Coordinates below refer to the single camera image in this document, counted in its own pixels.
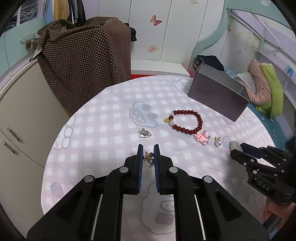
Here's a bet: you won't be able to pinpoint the pale green jade pendant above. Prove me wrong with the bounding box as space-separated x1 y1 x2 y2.
229 141 243 152

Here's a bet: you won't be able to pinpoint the gold pearl earring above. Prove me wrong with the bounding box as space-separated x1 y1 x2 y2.
214 136 222 147
144 150 154 168

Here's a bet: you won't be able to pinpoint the silver crystal clip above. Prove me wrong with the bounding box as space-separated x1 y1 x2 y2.
138 128 152 138

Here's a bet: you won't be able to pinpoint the dark red bead bracelet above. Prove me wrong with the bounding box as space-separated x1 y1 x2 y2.
164 109 204 135

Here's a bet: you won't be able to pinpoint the person's right hand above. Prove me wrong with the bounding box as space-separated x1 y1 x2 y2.
263 198 295 231

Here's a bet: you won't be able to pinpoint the teal candy print bedsheet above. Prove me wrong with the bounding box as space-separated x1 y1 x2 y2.
247 103 287 151

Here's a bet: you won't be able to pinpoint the green blanket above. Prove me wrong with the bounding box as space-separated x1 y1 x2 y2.
256 63 283 119

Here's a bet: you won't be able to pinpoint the small pink charm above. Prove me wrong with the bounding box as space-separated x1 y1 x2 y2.
194 131 211 145

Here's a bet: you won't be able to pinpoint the pink checked tablecloth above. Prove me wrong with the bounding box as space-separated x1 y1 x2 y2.
40 74 278 241

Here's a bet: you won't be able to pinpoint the grey metal box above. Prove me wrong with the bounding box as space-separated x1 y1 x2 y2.
188 63 249 121

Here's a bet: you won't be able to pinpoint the white pillow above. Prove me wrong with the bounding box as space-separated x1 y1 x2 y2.
237 72 256 93

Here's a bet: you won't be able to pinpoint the folded black clothes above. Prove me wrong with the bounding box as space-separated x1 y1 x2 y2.
195 55 225 71

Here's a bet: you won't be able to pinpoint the red upholstered bench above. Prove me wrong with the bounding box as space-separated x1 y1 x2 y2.
131 74 153 80

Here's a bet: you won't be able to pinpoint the white flat box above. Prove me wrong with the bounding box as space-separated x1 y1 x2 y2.
131 60 190 77

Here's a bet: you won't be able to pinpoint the beige lower cabinet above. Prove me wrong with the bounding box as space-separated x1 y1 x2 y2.
1 61 70 220

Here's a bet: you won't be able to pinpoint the brown polka dot cloth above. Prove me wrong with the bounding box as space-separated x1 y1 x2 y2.
33 16 132 114

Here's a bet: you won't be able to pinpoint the black clothes pile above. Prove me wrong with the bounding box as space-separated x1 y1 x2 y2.
125 23 137 42

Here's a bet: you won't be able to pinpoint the hanging clothes row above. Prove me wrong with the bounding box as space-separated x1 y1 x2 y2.
52 0 86 26

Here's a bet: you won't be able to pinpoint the teal drawer cabinet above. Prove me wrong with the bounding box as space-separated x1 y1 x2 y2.
4 17 44 67

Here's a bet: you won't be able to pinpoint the teal bunk bed frame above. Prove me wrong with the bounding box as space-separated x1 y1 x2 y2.
188 1 295 68

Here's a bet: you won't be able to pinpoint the pink butterfly wall sticker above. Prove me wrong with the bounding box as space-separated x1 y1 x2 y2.
150 14 163 26

